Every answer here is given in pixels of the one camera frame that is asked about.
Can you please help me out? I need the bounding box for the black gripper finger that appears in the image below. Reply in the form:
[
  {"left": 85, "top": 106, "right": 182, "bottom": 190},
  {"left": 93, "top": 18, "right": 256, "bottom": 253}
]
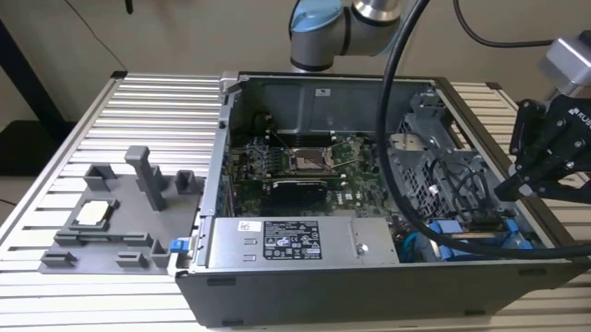
[
  {"left": 493, "top": 99, "right": 553, "bottom": 204},
  {"left": 528, "top": 162, "right": 591, "bottom": 202}
]

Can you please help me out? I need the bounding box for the black disk wire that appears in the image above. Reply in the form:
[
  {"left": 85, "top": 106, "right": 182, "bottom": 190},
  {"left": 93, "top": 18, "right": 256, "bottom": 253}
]
[
  {"left": 424, "top": 155, "right": 466, "bottom": 222},
  {"left": 448, "top": 167, "right": 497, "bottom": 224}
]

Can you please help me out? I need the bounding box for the grey metal disk bay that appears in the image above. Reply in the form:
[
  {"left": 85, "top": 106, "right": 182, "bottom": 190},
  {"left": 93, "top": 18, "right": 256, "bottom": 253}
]
[{"left": 389, "top": 91, "right": 504, "bottom": 224}]

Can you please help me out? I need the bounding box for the metal socket cover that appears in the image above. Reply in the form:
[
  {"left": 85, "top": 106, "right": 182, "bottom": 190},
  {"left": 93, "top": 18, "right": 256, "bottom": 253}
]
[{"left": 328, "top": 136, "right": 366, "bottom": 165}]

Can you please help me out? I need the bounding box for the green motherboard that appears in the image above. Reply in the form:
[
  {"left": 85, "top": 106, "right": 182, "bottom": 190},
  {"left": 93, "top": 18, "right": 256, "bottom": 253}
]
[{"left": 229, "top": 133, "right": 402, "bottom": 219}]

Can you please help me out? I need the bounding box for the silver power supply unit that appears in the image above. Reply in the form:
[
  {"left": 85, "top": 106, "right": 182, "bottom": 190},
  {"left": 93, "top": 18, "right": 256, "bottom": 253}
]
[{"left": 202, "top": 216, "right": 400, "bottom": 269}]

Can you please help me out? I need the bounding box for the black RAM slots row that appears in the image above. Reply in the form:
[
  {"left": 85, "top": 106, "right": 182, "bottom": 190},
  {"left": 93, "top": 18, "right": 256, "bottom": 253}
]
[{"left": 272, "top": 131, "right": 337, "bottom": 147}]

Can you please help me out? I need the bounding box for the CPU socket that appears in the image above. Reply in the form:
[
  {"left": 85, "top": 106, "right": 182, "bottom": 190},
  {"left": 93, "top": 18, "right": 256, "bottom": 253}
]
[{"left": 285, "top": 147, "right": 334, "bottom": 172}]

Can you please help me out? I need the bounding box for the black graphics card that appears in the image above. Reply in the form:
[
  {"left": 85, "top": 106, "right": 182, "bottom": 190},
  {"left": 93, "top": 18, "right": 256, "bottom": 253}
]
[{"left": 260, "top": 178, "right": 346, "bottom": 217}]

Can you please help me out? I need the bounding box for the thin metal locking lever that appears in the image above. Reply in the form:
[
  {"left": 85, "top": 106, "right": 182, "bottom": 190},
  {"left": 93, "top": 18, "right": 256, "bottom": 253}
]
[{"left": 268, "top": 129, "right": 292, "bottom": 153}]

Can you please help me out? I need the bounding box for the black open PC case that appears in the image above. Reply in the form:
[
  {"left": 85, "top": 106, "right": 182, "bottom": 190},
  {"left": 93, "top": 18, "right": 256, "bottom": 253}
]
[{"left": 173, "top": 71, "right": 591, "bottom": 328}]

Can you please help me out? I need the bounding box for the grey parts rack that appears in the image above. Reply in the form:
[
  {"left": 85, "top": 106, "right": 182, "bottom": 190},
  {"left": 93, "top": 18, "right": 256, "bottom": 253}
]
[{"left": 38, "top": 145, "right": 206, "bottom": 276}]

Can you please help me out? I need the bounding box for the silver CPU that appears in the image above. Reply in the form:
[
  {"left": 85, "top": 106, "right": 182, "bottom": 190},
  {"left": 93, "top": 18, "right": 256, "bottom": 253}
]
[{"left": 75, "top": 200, "right": 114, "bottom": 225}]

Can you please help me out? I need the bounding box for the black desk leg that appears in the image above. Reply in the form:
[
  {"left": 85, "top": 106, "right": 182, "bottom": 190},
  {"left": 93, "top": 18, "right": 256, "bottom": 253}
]
[{"left": 0, "top": 19, "right": 70, "bottom": 125}]

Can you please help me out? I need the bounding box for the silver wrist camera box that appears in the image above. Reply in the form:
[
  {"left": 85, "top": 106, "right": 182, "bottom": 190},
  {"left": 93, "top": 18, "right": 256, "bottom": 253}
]
[{"left": 538, "top": 30, "right": 591, "bottom": 95}]

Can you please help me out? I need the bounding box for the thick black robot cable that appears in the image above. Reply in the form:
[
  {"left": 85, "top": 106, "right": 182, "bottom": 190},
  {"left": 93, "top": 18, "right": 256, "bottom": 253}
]
[{"left": 376, "top": 0, "right": 591, "bottom": 260}]

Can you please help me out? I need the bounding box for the thin black camera cable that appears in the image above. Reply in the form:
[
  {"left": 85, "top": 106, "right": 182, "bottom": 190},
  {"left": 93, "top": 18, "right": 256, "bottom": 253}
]
[{"left": 450, "top": 0, "right": 557, "bottom": 48}]

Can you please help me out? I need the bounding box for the blue data cable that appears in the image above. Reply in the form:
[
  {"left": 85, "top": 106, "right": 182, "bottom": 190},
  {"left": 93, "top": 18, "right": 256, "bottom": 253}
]
[{"left": 400, "top": 232, "right": 418, "bottom": 262}]

